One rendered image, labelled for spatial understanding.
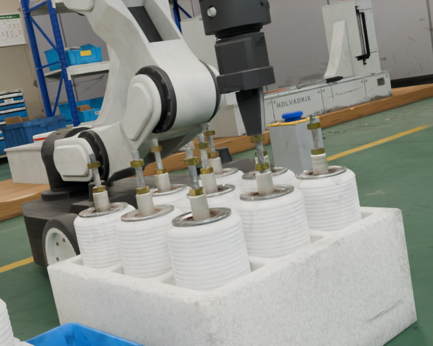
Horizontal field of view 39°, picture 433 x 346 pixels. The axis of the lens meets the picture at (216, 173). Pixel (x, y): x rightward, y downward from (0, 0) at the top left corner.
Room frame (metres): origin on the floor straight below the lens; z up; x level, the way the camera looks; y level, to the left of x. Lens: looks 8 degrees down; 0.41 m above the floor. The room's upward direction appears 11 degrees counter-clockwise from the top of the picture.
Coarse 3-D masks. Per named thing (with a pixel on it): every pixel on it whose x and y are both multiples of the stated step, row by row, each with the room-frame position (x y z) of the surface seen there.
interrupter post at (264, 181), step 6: (258, 174) 0.82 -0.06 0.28; (264, 174) 0.81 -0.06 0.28; (270, 174) 0.82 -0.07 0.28; (258, 180) 0.82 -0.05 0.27; (264, 180) 0.81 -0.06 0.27; (270, 180) 0.82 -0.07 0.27; (258, 186) 0.82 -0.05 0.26; (264, 186) 0.81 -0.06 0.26; (270, 186) 0.82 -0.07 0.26; (258, 192) 0.82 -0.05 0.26; (264, 192) 0.82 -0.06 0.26; (270, 192) 0.82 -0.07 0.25
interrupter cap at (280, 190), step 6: (276, 186) 0.85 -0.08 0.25; (282, 186) 0.84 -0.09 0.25; (288, 186) 0.84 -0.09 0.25; (246, 192) 0.85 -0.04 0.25; (252, 192) 0.84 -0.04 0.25; (276, 192) 0.82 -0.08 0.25; (282, 192) 0.79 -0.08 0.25; (288, 192) 0.80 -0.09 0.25; (240, 198) 0.82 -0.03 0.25; (246, 198) 0.80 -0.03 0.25; (252, 198) 0.80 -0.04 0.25; (258, 198) 0.79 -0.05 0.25; (264, 198) 0.79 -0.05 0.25; (270, 198) 0.79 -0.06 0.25
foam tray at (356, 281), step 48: (336, 240) 0.79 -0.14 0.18; (384, 240) 0.86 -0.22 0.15; (96, 288) 0.83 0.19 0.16; (144, 288) 0.74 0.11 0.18; (240, 288) 0.68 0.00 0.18; (288, 288) 0.72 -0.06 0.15; (336, 288) 0.78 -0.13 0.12; (384, 288) 0.85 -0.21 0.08; (144, 336) 0.75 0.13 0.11; (192, 336) 0.67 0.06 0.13; (240, 336) 0.67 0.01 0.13; (288, 336) 0.71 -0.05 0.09; (336, 336) 0.77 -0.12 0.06; (384, 336) 0.84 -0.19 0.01
